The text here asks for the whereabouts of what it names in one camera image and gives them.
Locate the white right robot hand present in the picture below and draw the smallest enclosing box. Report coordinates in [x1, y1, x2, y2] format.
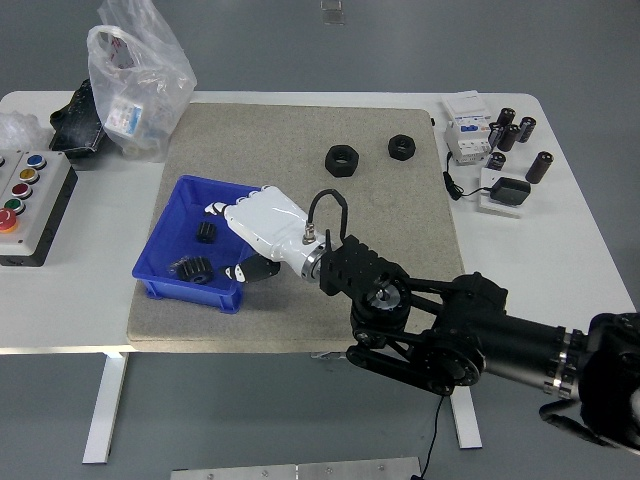
[203, 185, 322, 286]

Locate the small black gear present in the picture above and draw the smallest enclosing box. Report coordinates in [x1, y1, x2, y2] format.
[194, 220, 219, 247]

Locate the large black gear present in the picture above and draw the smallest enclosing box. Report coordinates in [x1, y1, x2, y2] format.
[176, 255, 216, 287]

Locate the large black hex nut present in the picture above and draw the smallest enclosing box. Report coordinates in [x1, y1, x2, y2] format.
[324, 144, 359, 178]

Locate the small black hex nut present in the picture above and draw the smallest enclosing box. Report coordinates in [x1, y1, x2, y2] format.
[387, 133, 418, 162]

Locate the grey button control box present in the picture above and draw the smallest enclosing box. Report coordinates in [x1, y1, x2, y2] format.
[0, 149, 79, 268]

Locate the grey-brown mat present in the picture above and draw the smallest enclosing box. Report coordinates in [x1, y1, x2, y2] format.
[124, 102, 469, 354]

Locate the blue plastic bin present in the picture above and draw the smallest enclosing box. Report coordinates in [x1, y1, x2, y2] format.
[131, 174, 260, 316]

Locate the white and blue carton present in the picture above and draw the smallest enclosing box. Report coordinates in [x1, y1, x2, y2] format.
[103, 94, 147, 139]

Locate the clear plastic bag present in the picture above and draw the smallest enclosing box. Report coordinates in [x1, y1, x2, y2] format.
[86, 0, 198, 164]

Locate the black pouch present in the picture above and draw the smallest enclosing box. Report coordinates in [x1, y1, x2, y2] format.
[48, 78, 107, 162]

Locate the white circuit breaker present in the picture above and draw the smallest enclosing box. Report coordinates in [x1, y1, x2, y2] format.
[439, 89, 495, 167]

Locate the grey floor socket cover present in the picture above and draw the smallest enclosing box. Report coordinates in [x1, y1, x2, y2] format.
[319, 0, 347, 26]

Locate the white table leg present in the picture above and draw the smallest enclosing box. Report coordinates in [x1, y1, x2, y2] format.
[81, 351, 131, 465]
[447, 387, 484, 450]

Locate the crumpled clear plastic wrap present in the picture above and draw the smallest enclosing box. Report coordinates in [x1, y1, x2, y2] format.
[0, 110, 52, 154]

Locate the black adapter cord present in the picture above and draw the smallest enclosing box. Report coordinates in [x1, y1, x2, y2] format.
[441, 151, 496, 202]

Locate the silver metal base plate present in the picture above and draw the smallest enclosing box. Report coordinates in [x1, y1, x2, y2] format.
[169, 455, 424, 480]

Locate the black floor cable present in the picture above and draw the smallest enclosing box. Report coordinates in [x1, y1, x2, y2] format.
[415, 394, 447, 479]

